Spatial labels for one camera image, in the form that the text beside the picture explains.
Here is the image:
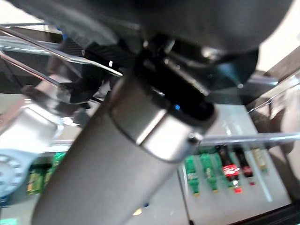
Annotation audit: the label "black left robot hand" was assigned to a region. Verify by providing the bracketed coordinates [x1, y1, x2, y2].
[7, 0, 295, 225]

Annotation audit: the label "metal wire basket handle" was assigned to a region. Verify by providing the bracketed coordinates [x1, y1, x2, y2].
[0, 50, 61, 87]
[0, 23, 124, 78]

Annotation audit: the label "green soda bottle yellow cap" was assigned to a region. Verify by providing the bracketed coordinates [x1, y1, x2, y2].
[184, 155, 201, 197]
[200, 152, 220, 194]

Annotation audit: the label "dark cola bottle red label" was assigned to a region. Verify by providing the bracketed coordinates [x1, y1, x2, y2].
[216, 144, 242, 195]
[233, 145, 255, 186]

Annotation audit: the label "small yellow tea bottle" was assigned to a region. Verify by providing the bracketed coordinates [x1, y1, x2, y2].
[251, 147, 270, 174]

